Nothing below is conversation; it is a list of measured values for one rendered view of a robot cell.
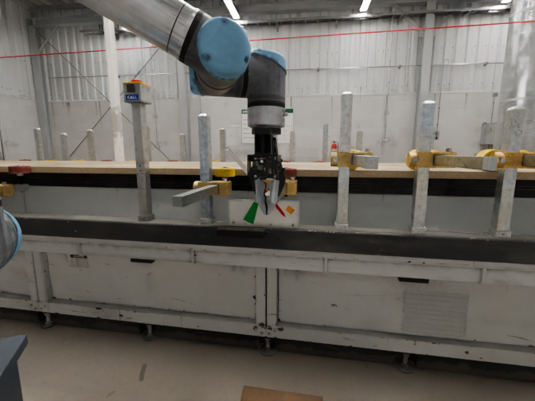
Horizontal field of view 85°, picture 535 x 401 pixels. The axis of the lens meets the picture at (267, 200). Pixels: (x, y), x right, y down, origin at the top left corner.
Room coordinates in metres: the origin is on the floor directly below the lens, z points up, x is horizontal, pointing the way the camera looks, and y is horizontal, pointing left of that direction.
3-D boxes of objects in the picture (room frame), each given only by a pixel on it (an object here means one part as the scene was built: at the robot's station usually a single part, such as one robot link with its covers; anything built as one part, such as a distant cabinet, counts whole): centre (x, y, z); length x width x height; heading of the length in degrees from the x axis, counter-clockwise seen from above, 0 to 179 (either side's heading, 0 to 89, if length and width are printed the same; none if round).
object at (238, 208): (1.04, 0.02, 0.75); 0.26 x 0.01 x 0.10; 80
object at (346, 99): (1.01, -0.26, 0.93); 0.04 x 0.04 x 0.48; 80
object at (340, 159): (1.01, -0.28, 0.95); 0.14 x 0.06 x 0.05; 80
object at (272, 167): (0.71, 0.00, 0.97); 0.09 x 0.08 x 0.12; 170
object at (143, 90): (1.15, 0.49, 1.18); 0.07 x 0.07 x 0.08; 80
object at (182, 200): (1.00, 0.21, 0.84); 0.44 x 0.03 x 0.04; 170
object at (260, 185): (0.72, 0.02, 0.86); 0.06 x 0.03 x 0.09; 170
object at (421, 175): (0.97, -0.51, 0.89); 0.04 x 0.04 x 0.48; 80
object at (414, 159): (0.96, -0.53, 0.95); 0.14 x 0.06 x 0.05; 80
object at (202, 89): (0.68, 0.11, 1.14); 0.12 x 0.12 x 0.09; 16
